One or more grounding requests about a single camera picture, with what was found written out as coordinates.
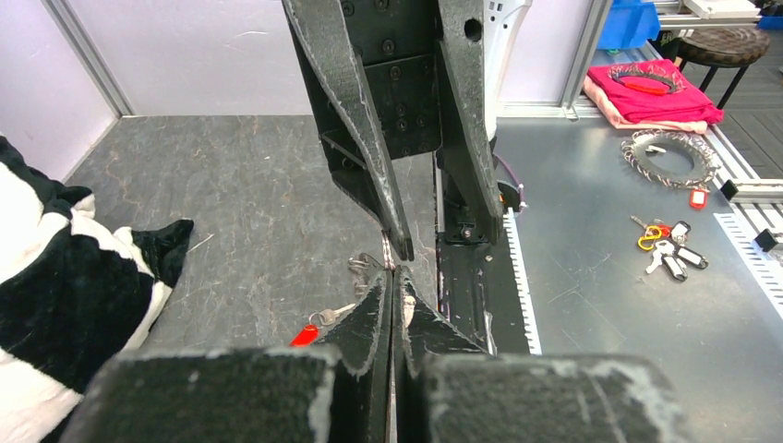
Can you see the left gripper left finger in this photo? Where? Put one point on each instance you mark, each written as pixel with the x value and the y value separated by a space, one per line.
pixel 333 390

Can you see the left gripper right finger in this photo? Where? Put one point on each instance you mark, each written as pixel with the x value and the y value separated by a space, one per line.
pixel 448 389

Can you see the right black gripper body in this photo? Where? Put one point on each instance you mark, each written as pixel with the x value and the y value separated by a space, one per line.
pixel 396 42

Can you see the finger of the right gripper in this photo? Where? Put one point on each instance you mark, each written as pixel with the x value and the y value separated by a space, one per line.
pixel 347 119
pixel 465 154

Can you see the metal key holder red handle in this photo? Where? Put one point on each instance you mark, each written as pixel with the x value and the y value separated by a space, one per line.
pixel 379 263

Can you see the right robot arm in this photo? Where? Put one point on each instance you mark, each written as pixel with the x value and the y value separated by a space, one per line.
pixel 508 55

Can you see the bunch of keys with tags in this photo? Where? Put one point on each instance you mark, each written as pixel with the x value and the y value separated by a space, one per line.
pixel 667 245

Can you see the key with red tag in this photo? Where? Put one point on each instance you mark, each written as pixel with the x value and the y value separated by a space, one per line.
pixel 317 323

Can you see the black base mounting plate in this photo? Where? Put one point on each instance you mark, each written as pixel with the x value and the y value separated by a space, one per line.
pixel 476 287

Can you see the red folded cloth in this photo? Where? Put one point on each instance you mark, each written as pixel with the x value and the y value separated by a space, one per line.
pixel 650 95

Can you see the blue plastic bin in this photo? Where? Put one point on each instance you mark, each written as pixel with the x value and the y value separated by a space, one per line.
pixel 630 24

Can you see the black white checkered pillow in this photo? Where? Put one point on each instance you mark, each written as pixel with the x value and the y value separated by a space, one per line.
pixel 73 294

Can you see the round brown stool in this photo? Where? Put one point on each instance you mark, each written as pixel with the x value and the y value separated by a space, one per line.
pixel 716 49

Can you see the white slotted cable duct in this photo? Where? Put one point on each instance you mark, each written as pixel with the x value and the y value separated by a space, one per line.
pixel 522 284

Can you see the spare metal key ring holder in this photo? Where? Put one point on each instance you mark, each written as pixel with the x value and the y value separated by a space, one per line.
pixel 674 159

